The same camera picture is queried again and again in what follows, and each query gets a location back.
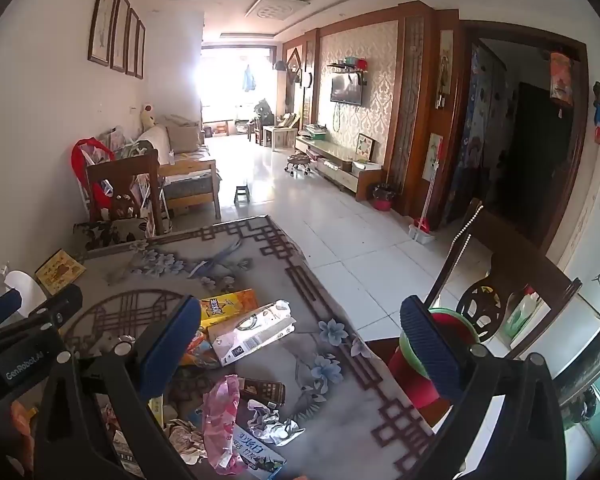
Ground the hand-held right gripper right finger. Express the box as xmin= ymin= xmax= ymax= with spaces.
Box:
xmin=399 ymin=295 xmax=567 ymax=480

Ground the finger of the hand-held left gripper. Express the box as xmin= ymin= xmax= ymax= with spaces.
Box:
xmin=0 ymin=289 xmax=24 ymax=332
xmin=27 ymin=284 xmax=84 ymax=331

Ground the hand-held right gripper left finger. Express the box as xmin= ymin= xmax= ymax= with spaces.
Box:
xmin=32 ymin=294 xmax=206 ymax=480

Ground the red bin with green rim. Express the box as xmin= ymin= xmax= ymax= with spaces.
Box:
xmin=387 ymin=307 xmax=481 ymax=411

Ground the yellow drink carton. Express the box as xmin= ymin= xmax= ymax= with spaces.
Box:
xmin=200 ymin=289 xmax=258 ymax=331

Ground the pink plastic wrapper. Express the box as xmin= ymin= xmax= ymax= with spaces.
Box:
xmin=202 ymin=375 xmax=248 ymax=476

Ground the dark cigarette box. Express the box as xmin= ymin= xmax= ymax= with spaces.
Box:
xmin=240 ymin=380 xmax=286 ymax=406

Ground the foil wrapper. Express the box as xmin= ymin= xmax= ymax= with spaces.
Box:
xmin=247 ymin=399 xmax=306 ymax=446

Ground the orange snack packet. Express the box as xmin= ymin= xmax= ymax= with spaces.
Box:
xmin=177 ymin=327 xmax=223 ymax=370

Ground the orange plastic wrapper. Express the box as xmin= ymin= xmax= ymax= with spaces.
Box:
xmin=9 ymin=399 xmax=40 ymax=466

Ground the white paper carton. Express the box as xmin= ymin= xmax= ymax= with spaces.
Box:
xmin=207 ymin=300 xmax=297 ymax=367

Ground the floral seat cushion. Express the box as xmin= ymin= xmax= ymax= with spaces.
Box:
xmin=72 ymin=217 xmax=151 ymax=251

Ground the crumpled white paper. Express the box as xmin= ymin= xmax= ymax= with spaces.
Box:
xmin=165 ymin=420 xmax=206 ymax=463

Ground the green detergent bottle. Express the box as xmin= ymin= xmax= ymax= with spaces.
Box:
xmin=505 ymin=287 xmax=543 ymax=338

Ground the white mop with dustpan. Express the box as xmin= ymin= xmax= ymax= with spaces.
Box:
xmin=409 ymin=147 xmax=443 ymax=246

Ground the dark wooden carved chair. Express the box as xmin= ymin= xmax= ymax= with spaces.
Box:
xmin=365 ymin=197 xmax=583 ymax=431

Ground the grey printed tablecloth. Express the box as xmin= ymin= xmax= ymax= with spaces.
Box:
xmin=0 ymin=215 xmax=436 ymax=480

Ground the blue packet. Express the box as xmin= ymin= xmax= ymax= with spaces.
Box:
xmin=195 ymin=410 xmax=287 ymax=478

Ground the red bag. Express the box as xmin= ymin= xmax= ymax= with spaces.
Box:
xmin=71 ymin=138 xmax=116 ymax=211

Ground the brown wooden chair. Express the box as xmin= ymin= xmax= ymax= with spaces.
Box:
xmin=85 ymin=149 xmax=167 ymax=236

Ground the red waste bin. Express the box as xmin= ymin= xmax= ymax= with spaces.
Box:
xmin=371 ymin=183 xmax=398 ymax=212

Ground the low television cabinet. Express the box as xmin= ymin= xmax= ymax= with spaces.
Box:
xmin=294 ymin=135 xmax=383 ymax=202

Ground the small framed picture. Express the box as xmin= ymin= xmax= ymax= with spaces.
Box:
xmin=355 ymin=133 xmax=376 ymax=162

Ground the dark entrance door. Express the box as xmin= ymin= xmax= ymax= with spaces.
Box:
xmin=495 ymin=82 xmax=573 ymax=241

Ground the colourful door curtain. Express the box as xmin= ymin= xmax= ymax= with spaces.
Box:
xmin=442 ymin=42 xmax=508 ymax=226

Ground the rolling round stool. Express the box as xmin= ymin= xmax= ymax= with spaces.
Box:
xmin=286 ymin=151 xmax=312 ymax=177

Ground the white side table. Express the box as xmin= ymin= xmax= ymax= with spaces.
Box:
xmin=262 ymin=125 xmax=298 ymax=152

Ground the red hanging ornament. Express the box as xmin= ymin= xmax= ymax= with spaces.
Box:
xmin=550 ymin=51 xmax=575 ymax=107

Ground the ceiling light panel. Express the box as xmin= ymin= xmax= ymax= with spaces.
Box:
xmin=245 ymin=0 xmax=311 ymax=22

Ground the white bead string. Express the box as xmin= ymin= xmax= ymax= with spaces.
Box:
xmin=447 ymin=205 xmax=482 ymax=271

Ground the wooden frame sofa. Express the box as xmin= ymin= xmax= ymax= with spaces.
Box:
xmin=130 ymin=115 xmax=223 ymax=221

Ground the white wall calendar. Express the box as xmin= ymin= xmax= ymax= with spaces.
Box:
xmin=422 ymin=132 xmax=443 ymax=181

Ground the framed wall picture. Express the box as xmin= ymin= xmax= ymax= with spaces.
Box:
xmin=110 ymin=0 xmax=131 ymax=73
xmin=87 ymin=0 xmax=120 ymax=67
xmin=125 ymin=7 xmax=141 ymax=77
xmin=135 ymin=19 xmax=147 ymax=80

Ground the wall television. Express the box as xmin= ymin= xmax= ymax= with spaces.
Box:
xmin=330 ymin=72 xmax=365 ymax=107

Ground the tall wall scroll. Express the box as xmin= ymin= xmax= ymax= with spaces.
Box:
xmin=437 ymin=30 xmax=455 ymax=108

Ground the wall shelf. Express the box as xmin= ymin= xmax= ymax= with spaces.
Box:
xmin=327 ymin=56 xmax=371 ymax=86

